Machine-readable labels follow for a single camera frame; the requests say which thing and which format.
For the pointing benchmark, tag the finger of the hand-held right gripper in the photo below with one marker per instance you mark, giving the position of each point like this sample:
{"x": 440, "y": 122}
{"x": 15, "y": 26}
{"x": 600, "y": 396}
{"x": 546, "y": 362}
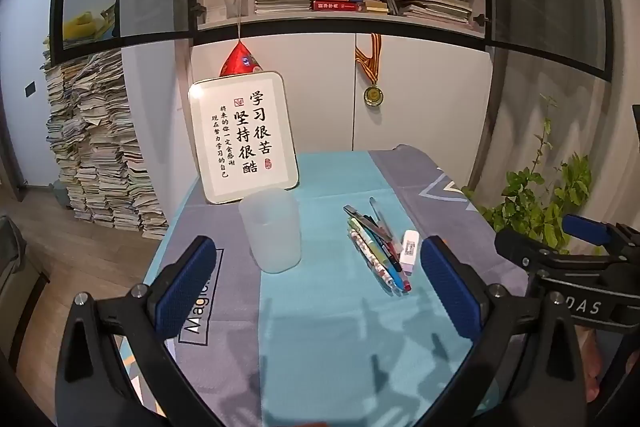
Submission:
{"x": 585, "y": 229}
{"x": 520, "y": 247}

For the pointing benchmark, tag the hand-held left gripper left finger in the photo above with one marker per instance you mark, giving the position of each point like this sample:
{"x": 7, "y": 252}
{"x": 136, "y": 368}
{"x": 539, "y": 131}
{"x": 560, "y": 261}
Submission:
{"x": 187, "y": 287}

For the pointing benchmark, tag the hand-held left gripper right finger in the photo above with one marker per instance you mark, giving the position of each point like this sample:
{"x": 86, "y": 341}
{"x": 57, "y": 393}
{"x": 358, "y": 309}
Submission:
{"x": 447, "y": 287}

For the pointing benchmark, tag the red clear-capped pen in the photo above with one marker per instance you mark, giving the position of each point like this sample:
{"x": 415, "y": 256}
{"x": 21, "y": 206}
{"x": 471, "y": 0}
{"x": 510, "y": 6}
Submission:
{"x": 406, "y": 283}

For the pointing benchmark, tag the bunch of pens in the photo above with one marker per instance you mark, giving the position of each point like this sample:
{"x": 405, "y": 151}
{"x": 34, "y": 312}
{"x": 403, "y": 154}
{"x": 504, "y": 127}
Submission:
{"x": 372, "y": 247}

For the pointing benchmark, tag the translucent plastic cup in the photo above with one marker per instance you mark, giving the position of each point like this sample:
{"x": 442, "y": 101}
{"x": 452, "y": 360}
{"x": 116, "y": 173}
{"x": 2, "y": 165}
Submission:
{"x": 270, "y": 237}

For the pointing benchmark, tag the person's right hand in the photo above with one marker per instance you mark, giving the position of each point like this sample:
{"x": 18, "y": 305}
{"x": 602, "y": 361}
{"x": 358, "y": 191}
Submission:
{"x": 594, "y": 367}

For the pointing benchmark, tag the green potted plant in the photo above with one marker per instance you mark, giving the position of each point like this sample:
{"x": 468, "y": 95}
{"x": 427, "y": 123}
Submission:
{"x": 530, "y": 202}

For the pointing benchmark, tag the teal and grey printed tablecloth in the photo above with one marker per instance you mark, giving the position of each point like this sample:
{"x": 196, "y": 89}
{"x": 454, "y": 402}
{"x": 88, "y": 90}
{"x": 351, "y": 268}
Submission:
{"x": 325, "y": 332}

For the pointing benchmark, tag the framed calligraphy sign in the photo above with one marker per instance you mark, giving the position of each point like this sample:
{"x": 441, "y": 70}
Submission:
{"x": 240, "y": 132}

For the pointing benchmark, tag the tall pile of books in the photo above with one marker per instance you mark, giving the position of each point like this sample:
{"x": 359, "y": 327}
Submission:
{"x": 100, "y": 147}

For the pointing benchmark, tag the white cabinet door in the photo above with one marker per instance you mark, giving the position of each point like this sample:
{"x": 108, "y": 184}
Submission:
{"x": 310, "y": 97}
{"x": 425, "y": 107}

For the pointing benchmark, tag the gold medal with striped ribbon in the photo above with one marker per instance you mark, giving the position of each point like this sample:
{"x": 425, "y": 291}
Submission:
{"x": 373, "y": 94}

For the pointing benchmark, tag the red hanging ornament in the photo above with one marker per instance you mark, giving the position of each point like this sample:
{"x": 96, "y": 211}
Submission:
{"x": 240, "y": 62}

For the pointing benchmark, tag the slanted stack of booklets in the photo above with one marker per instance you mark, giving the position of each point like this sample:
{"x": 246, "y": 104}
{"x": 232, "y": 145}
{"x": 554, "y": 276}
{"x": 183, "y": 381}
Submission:
{"x": 435, "y": 9}

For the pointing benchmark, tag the yellow plush toy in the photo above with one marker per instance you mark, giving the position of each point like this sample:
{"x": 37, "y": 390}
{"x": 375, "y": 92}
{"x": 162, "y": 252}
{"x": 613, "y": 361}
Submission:
{"x": 85, "y": 24}

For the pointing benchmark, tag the small stack of books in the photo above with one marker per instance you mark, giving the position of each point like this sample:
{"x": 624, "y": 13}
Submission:
{"x": 375, "y": 4}

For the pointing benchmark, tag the stack of red books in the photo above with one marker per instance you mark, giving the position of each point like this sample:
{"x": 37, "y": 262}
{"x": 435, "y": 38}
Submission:
{"x": 335, "y": 6}

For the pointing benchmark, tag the black wall switch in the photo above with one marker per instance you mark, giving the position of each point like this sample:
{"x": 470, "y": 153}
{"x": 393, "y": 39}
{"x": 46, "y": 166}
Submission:
{"x": 30, "y": 89}

